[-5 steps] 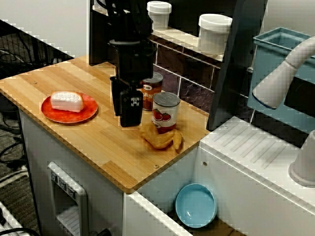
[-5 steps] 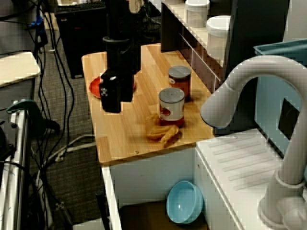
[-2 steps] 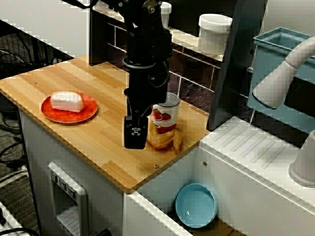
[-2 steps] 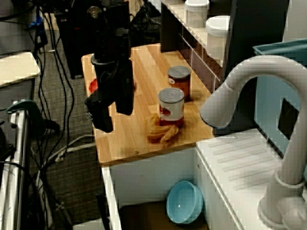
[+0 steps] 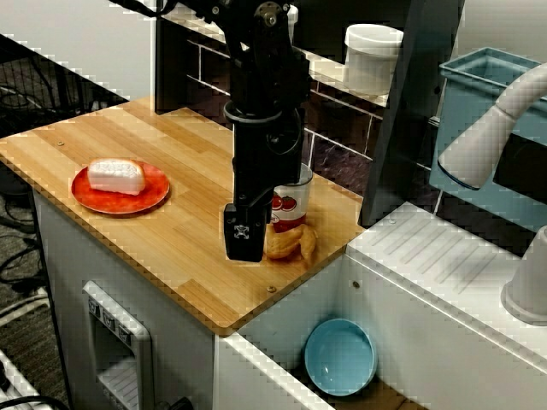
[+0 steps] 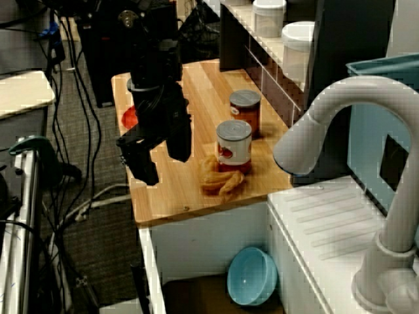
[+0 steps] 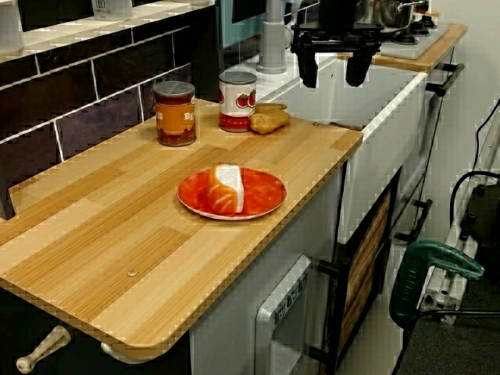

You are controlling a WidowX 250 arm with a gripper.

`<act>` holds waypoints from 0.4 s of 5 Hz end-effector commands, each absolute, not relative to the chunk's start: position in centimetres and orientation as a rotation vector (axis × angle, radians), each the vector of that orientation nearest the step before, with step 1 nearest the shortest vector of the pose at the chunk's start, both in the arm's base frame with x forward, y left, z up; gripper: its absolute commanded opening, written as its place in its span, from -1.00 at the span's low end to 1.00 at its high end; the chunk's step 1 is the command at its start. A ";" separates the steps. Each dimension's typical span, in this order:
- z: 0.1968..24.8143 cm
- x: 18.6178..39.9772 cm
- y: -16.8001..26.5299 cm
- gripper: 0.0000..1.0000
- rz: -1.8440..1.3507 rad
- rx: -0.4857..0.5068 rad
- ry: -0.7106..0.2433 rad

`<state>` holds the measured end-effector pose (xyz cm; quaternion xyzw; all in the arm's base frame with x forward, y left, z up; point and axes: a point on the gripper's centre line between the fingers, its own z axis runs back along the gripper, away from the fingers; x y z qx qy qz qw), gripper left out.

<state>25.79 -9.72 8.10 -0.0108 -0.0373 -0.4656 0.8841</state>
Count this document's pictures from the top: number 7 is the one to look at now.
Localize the beans can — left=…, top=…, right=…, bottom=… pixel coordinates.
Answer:
left=152, top=80, right=197, bottom=148

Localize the black cable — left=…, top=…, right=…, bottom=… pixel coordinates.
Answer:
left=448, top=170, right=500, bottom=223

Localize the dark grey post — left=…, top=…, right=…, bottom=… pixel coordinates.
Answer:
left=191, top=0, right=223, bottom=105

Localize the grey dishwasher door panel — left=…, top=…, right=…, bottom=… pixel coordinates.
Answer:
left=255, top=255, right=313, bottom=375

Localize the dark tiled backsplash with shelf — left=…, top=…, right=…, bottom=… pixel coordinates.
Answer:
left=0, top=0, right=220, bottom=220

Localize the tomato can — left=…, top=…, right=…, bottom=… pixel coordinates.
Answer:
left=217, top=71, right=258, bottom=133

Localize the white toy kitchen cabinet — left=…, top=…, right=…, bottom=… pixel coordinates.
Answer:
left=189, top=50, right=458, bottom=375

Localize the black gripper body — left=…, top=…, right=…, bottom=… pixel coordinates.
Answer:
left=290, top=0, right=384, bottom=55

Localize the black device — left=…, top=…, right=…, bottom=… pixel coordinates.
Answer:
left=460, top=183, right=500, bottom=251

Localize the small white plastic jar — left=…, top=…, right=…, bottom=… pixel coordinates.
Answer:
left=91, top=0, right=134, bottom=23

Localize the steel cooking pot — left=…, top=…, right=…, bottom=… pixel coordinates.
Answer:
left=355, top=0, right=427, bottom=36

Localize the wooden crate in black frame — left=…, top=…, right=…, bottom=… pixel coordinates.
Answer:
left=331, top=167, right=402, bottom=368

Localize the toy chicken wing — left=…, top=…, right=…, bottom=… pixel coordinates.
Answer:
left=249, top=102, right=291, bottom=135

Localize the grey toy faucet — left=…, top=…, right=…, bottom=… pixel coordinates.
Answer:
left=255, top=0, right=289, bottom=75

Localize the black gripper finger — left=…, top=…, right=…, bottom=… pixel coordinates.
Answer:
left=297, top=50, right=318, bottom=89
left=345, top=48, right=373, bottom=88

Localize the black handle bar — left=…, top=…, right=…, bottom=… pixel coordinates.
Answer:
left=394, top=198, right=434, bottom=241
left=424, top=62, right=466, bottom=98
left=308, top=259, right=347, bottom=364

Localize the cream knob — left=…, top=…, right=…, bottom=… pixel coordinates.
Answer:
left=15, top=326, right=72, bottom=374
left=100, top=341, right=152, bottom=365

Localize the red plate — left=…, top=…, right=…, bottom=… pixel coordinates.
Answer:
left=177, top=167, right=288, bottom=222

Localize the toy stove top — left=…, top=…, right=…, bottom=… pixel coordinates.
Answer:
left=374, top=17, right=450, bottom=62

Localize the aluminium frame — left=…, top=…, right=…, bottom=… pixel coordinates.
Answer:
left=417, top=116, right=500, bottom=325

